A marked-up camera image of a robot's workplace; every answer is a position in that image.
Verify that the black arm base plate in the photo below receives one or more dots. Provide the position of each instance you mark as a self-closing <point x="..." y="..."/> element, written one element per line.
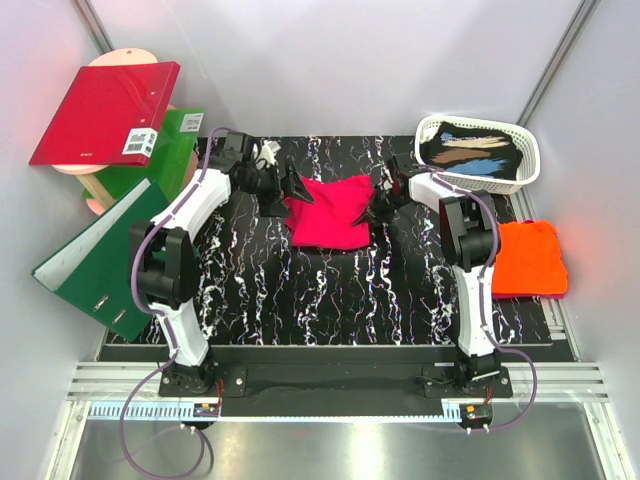
<point x="235" y="380"/>

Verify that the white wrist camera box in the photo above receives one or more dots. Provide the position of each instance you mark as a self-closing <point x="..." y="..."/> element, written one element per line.
<point x="268" y="152"/>

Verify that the red ring binder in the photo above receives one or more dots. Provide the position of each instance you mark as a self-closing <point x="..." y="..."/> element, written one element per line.
<point x="110" y="116"/>

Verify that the aluminium frame rail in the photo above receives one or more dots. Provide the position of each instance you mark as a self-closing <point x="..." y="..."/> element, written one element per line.
<point x="107" y="385"/>

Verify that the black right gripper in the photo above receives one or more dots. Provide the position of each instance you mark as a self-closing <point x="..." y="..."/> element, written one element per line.
<point x="375" y="215"/>

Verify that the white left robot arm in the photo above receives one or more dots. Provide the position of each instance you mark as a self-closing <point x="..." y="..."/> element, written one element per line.
<point x="163" y="267"/>

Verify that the dark green ring binder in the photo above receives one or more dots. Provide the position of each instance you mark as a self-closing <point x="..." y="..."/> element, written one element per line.
<point x="91" y="272"/>

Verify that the orange folded t shirt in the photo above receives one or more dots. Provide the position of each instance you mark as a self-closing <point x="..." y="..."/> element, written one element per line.
<point x="529" y="263"/>

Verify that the black printed t shirt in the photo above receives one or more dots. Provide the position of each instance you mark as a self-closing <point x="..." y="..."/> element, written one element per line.
<point x="472" y="151"/>

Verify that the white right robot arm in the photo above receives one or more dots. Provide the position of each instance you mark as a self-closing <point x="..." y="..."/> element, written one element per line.
<point x="470" y="241"/>

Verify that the white plastic basket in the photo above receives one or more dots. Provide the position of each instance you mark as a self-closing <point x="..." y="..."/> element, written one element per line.
<point x="527" y="173"/>

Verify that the pink wooden stool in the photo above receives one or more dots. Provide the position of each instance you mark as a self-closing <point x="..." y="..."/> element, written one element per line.
<point x="95" y="194"/>

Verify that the magenta pink t shirt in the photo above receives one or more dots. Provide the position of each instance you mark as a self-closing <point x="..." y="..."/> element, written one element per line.
<point x="328" y="222"/>

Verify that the light green folder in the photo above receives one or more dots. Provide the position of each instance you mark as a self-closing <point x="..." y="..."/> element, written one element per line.
<point x="170" y="157"/>

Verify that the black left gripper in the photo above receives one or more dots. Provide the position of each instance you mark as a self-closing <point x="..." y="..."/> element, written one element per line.
<point x="271" y="205"/>

